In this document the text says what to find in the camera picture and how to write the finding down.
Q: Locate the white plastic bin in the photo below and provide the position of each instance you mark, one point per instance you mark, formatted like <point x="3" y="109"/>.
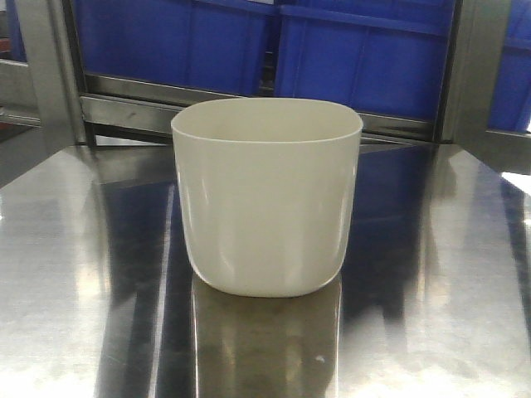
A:
<point x="266" y="190"/>

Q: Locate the blue crate back left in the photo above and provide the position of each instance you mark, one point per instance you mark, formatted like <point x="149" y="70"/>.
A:
<point x="211" y="45"/>

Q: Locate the blue crate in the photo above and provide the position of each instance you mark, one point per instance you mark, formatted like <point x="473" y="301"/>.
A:
<point x="380" y="57"/>
<point x="211" y="45"/>
<point x="510" y="108"/>

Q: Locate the blue crate back middle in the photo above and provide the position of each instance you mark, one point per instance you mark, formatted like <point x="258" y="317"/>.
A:
<point x="380" y="57"/>

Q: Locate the blue crate back right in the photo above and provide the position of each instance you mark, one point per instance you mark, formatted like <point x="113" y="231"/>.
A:
<point x="510" y="108"/>

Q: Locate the steel shelf frame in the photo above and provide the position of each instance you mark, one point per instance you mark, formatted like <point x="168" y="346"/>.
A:
<point x="50" y="82"/>

